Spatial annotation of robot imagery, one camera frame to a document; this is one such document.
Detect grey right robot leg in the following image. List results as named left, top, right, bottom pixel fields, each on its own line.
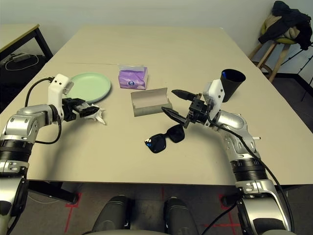
left=163, top=197, right=200, bottom=235

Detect black jacket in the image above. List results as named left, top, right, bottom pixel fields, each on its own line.
left=258, top=1, right=313, bottom=51

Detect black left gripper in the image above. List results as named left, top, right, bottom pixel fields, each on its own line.
left=61, top=97, right=99, bottom=122

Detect black table base foot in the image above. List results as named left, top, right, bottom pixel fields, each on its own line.
left=26, top=181, right=78, bottom=204
left=221, top=192, right=242, bottom=206

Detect white tissue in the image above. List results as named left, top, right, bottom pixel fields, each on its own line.
left=88, top=105, right=108, bottom=126

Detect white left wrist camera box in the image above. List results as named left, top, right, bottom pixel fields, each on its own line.
left=47, top=73, right=74, bottom=119

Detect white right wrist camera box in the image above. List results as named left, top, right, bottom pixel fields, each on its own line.
left=202, top=79, right=225, bottom=120

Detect light green plate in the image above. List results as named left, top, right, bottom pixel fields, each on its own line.
left=65, top=71, right=112, bottom=103

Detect black tripod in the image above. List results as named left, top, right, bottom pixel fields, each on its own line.
left=278, top=41, right=313, bottom=101

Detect grey left robot leg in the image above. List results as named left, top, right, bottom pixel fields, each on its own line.
left=94, top=195, right=134, bottom=235

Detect yellow-green stool cushion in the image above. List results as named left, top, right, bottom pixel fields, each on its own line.
left=261, top=23, right=298, bottom=45

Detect purple tissue pack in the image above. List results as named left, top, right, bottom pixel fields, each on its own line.
left=117, top=64, right=149, bottom=90

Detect black cup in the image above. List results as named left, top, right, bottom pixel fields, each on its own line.
left=220, top=69, right=246, bottom=103

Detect grey robot leg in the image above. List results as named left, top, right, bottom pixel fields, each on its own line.
left=163, top=197, right=200, bottom=235
left=94, top=195, right=134, bottom=235

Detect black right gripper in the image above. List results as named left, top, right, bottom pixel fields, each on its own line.
left=161, top=89, right=208, bottom=128

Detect black sunglasses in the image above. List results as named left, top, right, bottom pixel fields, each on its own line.
left=144, top=123, right=186, bottom=154

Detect grey power adapter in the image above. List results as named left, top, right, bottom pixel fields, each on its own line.
left=11, top=53, right=30, bottom=62

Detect grey glasses case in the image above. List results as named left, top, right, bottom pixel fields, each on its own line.
left=130, top=87, right=174, bottom=118

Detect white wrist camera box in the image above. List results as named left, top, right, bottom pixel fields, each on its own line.
left=202, top=79, right=225, bottom=120
left=47, top=73, right=74, bottom=119

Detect beige side table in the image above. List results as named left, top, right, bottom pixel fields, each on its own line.
left=0, top=23, right=54, bottom=62

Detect beige garment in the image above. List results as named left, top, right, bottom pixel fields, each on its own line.
left=265, top=14, right=301, bottom=39

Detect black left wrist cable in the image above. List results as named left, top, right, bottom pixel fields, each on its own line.
left=24, top=77, right=62, bottom=145

